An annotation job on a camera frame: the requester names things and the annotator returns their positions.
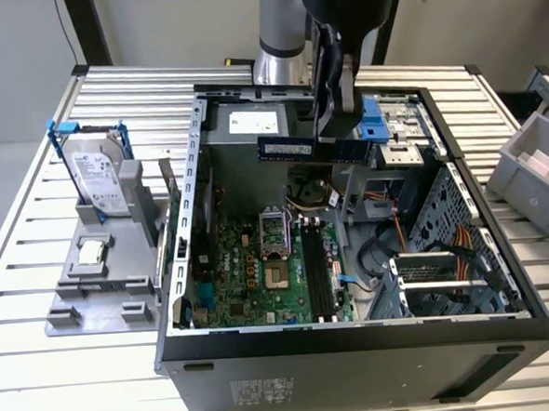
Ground black frame post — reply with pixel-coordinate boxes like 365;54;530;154
63;0;113;70
369;20;409;68

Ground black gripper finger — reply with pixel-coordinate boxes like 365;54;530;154
306;21;361;144

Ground power supply wire bundle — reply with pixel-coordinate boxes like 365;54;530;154
284;175;345;215

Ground blue video port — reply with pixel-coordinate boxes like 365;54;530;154
195;283;217;312

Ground grey plastic bin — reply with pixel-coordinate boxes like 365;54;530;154
482;112;549;245

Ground white block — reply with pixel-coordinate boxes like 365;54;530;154
517;149;549;178

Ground grey parts rack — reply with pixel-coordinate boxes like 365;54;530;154
35;158;179;339

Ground wire locking lever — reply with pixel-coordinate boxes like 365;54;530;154
281;208;295;259

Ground thin orange wire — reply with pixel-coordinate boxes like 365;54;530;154
393;205;408;255

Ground CPU socket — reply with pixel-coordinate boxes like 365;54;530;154
263;259;293;291

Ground orange yellow wire bundle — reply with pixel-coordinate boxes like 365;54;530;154
448;223;475;284

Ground grey power supply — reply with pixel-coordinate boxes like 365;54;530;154
196;99;298;220

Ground thick black cables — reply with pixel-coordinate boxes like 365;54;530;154
353;232;402;295

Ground grey metal drive cage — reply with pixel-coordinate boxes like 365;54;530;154
328;87;444;224

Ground hard disk in blue carrier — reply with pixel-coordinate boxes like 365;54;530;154
45;114;140;228

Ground metal socket cover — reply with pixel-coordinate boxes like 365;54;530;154
257;204;291;259

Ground black PC case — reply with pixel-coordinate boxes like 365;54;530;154
136;60;549;411

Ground blue plastic drive bracket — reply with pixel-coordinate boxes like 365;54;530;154
355;94;384;143

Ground green motherboard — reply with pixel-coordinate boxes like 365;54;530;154
184;209;357;333

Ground silver CPU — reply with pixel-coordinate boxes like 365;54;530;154
74;240;110;268

